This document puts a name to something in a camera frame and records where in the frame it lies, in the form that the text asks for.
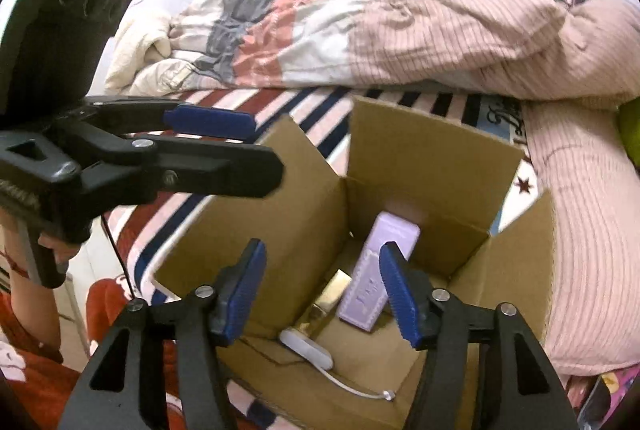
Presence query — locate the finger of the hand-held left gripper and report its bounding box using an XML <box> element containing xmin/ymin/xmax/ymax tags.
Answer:
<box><xmin>82</xmin><ymin>95</ymin><xmax>258</xmax><ymax>143</ymax></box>
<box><xmin>0</xmin><ymin>129</ymin><xmax>285</xmax><ymax>211</ymax></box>

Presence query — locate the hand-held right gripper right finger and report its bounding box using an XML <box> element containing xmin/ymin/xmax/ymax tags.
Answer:
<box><xmin>378</xmin><ymin>241</ymin><xmax>581</xmax><ymax>430</ymax></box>

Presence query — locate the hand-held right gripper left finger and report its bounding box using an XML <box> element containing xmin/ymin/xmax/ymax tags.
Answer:
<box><xmin>57</xmin><ymin>237</ymin><xmax>268</xmax><ymax>430</ymax></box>

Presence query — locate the purple rectangular box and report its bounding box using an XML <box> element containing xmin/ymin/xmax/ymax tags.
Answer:
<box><xmin>336</xmin><ymin>211</ymin><xmax>421</xmax><ymax>333</ymax></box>

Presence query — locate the brown cardboard box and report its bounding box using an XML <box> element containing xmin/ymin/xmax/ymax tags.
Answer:
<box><xmin>152</xmin><ymin>95</ymin><xmax>557</xmax><ymax>430</ymax></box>

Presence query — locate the person's left forearm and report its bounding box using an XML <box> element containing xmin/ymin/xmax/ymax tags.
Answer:
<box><xmin>0</xmin><ymin>213</ymin><xmax>64</xmax><ymax>363</ymax></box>

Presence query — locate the person's left hand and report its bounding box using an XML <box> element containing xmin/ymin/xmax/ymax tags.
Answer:
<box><xmin>39</xmin><ymin>234</ymin><xmax>82</xmax><ymax>265</ymax></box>

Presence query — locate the gold rectangular case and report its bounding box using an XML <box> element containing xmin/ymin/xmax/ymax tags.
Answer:
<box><xmin>295</xmin><ymin>269</ymin><xmax>353</xmax><ymax>336</ymax></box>

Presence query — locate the cream blanket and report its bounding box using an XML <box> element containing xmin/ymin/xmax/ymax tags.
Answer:
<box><xmin>102</xmin><ymin>5</ymin><xmax>177</xmax><ymax>96</ymax></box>

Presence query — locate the grey pink white quilt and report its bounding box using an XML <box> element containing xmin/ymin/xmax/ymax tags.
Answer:
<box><xmin>127</xmin><ymin>0</ymin><xmax>381</xmax><ymax>96</ymax></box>

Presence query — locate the pink striped duvet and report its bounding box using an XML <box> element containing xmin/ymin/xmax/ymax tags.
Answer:
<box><xmin>345</xmin><ymin>0</ymin><xmax>640</xmax><ymax>378</ymax></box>

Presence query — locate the red printed cloth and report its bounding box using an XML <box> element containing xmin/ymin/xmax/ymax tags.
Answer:
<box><xmin>0</xmin><ymin>277</ymin><xmax>241</xmax><ymax>430</ymax></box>

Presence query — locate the colourful printed bag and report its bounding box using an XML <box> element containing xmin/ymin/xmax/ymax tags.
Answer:
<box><xmin>569</xmin><ymin>366</ymin><xmax>640</xmax><ymax>430</ymax></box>

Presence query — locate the green round object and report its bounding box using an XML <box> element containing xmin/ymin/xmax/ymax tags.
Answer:
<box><xmin>617</xmin><ymin>102</ymin><xmax>640</xmax><ymax>167</ymax></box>

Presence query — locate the white charger with cable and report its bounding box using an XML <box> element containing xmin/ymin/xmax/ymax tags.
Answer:
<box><xmin>278</xmin><ymin>327</ymin><xmax>397</xmax><ymax>403</ymax></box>

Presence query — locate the thin black cable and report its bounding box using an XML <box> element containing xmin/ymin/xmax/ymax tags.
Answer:
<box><xmin>100</xmin><ymin>214</ymin><xmax>139</xmax><ymax>302</ymax></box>

